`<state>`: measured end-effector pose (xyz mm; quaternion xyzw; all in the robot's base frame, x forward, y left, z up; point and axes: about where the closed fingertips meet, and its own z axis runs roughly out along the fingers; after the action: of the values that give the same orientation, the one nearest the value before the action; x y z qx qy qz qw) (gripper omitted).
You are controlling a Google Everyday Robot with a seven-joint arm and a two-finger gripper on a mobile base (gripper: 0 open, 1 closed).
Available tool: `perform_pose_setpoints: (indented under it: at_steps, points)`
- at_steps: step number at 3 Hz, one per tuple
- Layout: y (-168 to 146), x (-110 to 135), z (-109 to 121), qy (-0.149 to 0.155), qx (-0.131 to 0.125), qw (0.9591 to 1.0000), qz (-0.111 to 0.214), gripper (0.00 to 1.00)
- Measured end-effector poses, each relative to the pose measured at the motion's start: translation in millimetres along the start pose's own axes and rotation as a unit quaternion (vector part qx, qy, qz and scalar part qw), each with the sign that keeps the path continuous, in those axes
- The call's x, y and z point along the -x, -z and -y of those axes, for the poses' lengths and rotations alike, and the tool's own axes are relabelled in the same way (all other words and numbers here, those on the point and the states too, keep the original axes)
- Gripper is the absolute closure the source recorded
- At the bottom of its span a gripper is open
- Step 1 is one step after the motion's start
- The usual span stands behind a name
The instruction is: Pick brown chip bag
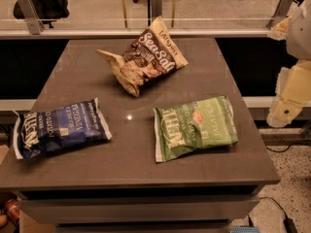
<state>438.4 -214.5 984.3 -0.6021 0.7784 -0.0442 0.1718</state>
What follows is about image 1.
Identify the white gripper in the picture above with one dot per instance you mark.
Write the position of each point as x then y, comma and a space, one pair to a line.
299, 36

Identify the brown sea salt chip bag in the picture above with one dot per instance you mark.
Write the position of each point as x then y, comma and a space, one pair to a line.
151, 55

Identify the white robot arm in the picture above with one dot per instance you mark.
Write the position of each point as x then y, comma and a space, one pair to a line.
298, 41

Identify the green jalapeno chip bag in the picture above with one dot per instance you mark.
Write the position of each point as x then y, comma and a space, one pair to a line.
198, 125

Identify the blue salt vinegar chip bag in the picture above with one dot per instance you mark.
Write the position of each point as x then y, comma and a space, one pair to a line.
43, 132

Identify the black office chair left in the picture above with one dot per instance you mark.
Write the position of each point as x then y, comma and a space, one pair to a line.
49, 11

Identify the grey table drawer front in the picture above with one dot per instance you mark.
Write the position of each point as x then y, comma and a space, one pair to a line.
134, 209

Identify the red brown object on floor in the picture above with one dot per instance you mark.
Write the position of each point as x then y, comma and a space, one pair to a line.
12, 211

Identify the grey metal bracket right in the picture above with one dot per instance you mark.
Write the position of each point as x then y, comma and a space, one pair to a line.
280, 12

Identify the grey metal bracket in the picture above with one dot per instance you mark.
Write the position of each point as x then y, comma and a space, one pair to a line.
280, 12
155, 9
34, 24

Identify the grey metal bracket middle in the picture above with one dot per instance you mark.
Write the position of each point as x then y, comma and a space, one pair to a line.
155, 9

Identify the grey metal bracket left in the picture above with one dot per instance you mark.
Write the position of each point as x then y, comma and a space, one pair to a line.
34, 24

